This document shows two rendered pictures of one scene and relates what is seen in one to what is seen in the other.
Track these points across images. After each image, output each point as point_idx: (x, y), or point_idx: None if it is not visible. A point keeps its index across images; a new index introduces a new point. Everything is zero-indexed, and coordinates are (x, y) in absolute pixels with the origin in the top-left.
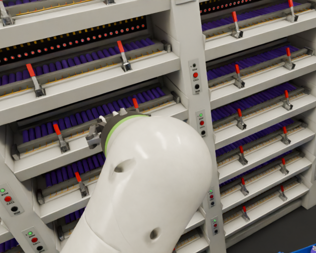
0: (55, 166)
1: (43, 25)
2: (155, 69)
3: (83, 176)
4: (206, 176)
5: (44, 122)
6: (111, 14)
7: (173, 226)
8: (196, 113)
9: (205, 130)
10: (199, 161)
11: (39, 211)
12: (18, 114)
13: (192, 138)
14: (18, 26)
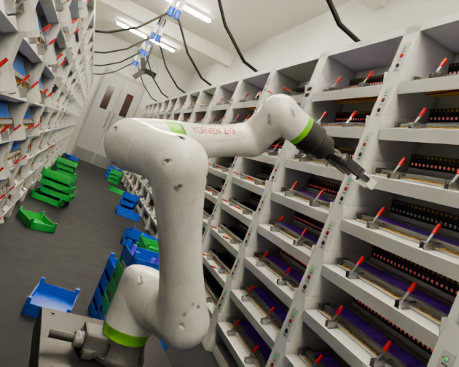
0: (357, 234)
1: (422, 132)
2: None
3: (366, 272)
4: (270, 105)
5: (398, 221)
6: None
7: (258, 113)
8: None
9: None
10: (273, 100)
11: (328, 262)
12: None
13: (280, 97)
14: (411, 129)
